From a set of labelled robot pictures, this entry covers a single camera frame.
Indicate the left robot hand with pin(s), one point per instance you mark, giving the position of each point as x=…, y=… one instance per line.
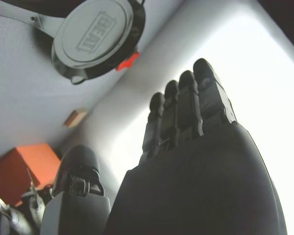
x=198, y=183

